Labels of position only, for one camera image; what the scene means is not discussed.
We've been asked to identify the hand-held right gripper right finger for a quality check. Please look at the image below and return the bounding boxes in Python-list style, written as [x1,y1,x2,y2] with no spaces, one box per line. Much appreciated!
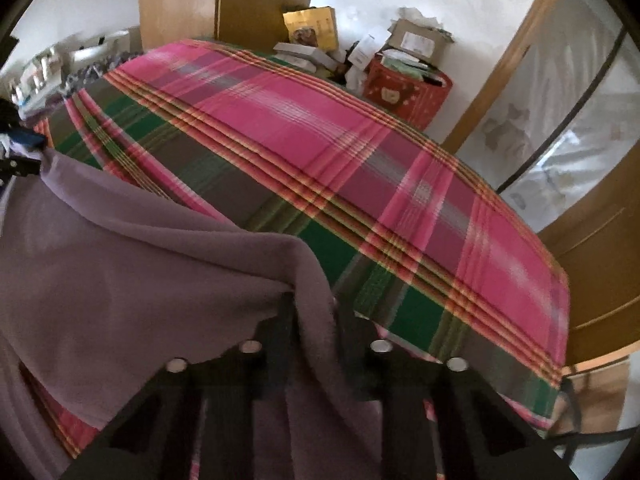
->
[339,304,574,480]

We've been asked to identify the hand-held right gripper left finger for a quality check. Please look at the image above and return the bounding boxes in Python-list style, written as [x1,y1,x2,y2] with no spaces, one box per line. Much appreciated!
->
[62,292,301,480]

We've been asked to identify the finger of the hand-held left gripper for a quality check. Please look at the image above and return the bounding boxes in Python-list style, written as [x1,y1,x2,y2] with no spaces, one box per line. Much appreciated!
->
[0,127,47,152]
[0,156,42,181]

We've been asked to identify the purple fleece pants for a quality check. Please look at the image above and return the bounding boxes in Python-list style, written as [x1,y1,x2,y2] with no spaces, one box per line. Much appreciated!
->
[0,147,396,480]

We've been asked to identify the grey floral cloth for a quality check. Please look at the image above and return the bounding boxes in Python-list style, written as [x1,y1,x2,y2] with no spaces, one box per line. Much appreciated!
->
[62,52,146,93]

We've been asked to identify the plaid bed sheet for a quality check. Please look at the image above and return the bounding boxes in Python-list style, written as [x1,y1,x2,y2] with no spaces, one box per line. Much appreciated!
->
[20,37,571,461]

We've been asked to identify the wooden door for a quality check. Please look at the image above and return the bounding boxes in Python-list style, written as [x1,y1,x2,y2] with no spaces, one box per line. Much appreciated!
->
[537,155,640,366]

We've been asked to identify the red storage box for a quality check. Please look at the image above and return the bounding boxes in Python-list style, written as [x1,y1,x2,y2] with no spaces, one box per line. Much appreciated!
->
[362,52,454,129]

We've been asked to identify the flat white box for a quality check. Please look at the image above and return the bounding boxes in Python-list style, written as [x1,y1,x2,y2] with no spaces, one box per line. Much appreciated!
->
[272,42,341,74]

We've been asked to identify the white carton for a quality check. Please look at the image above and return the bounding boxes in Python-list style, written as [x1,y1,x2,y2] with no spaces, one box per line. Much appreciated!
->
[347,32,391,69]

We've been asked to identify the doorway with plastic curtain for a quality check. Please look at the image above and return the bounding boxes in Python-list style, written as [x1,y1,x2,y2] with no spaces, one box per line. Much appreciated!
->
[442,0,640,233]

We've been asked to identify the yellow cardboard box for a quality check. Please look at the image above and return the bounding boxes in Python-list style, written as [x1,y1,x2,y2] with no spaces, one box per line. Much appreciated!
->
[282,6,340,53]

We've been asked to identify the brown cardboard box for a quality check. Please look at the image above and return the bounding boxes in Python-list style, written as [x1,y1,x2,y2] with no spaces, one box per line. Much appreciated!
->
[382,7,454,58]

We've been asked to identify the black cable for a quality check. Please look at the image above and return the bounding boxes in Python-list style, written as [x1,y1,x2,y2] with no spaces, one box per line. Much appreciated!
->
[542,376,636,461]

